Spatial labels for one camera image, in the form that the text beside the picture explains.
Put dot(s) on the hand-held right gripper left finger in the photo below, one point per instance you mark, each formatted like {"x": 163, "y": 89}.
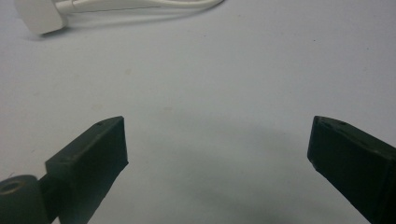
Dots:
{"x": 90, "y": 161}

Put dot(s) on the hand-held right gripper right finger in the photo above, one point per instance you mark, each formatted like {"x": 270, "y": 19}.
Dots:
{"x": 355, "y": 165}

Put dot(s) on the white plug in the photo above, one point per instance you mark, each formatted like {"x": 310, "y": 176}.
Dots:
{"x": 39, "y": 14}

